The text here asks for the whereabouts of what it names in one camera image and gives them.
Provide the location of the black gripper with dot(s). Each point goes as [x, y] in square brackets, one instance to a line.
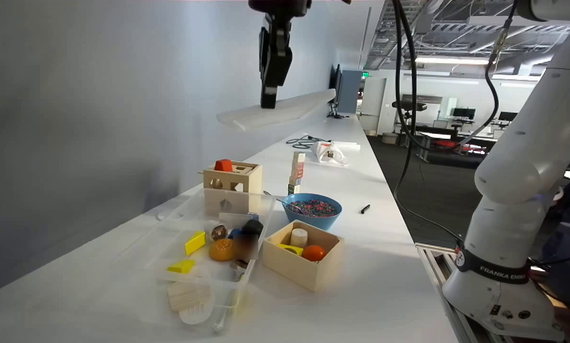
[281, 7]

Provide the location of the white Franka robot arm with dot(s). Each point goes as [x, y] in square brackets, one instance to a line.
[525, 159]

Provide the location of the blue bowl with beads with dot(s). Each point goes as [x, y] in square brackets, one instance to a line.
[313, 211]

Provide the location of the grey monitor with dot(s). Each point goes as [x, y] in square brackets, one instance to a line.
[349, 92]

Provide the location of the printed paper sheet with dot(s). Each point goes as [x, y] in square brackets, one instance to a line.
[306, 142]

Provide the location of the white and orange bottle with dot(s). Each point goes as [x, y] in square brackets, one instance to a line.
[298, 167]

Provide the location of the clear plastic bag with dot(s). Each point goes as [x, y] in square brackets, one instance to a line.
[334, 155]

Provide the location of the red wooden block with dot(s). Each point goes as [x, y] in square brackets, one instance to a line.
[224, 167]

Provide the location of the wooden shape sorter box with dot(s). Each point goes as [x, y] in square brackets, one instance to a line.
[243, 182]

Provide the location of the black office stool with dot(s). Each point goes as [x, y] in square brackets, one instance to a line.
[424, 102]

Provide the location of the black toy piece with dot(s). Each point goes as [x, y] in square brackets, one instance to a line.
[252, 230]

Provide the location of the black marker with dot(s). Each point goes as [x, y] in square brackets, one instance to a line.
[365, 209]

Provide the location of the blue toy piece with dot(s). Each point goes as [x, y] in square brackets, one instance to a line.
[235, 234]

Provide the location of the white wooden cylinder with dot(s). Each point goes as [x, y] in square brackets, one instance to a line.
[298, 237]

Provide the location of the ceiling light strip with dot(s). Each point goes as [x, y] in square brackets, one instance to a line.
[456, 60]

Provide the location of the yellow flat wooden piece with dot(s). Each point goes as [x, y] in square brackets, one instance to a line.
[290, 249]

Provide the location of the dark brown toy piece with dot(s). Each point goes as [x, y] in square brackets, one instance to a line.
[245, 251]

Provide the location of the orange ball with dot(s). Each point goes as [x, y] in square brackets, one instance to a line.
[313, 253]

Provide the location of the small black background monitor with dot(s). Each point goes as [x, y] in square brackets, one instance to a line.
[510, 117]
[464, 113]

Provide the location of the orange round disc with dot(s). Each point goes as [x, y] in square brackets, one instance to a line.
[222, 251]

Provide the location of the yellow rectangular block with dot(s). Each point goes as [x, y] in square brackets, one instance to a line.
[195, 243]

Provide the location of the transparent plastic bin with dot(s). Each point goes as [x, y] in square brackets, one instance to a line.
[170, 235]

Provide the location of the open wooden box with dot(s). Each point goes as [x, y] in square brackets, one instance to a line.
[296, 268]

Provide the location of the yellow wedge block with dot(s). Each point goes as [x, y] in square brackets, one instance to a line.
[182, 268]

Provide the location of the white round disc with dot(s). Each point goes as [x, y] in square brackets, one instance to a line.
[197, 315]

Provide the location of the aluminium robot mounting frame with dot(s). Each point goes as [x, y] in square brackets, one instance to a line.
[437, 268]

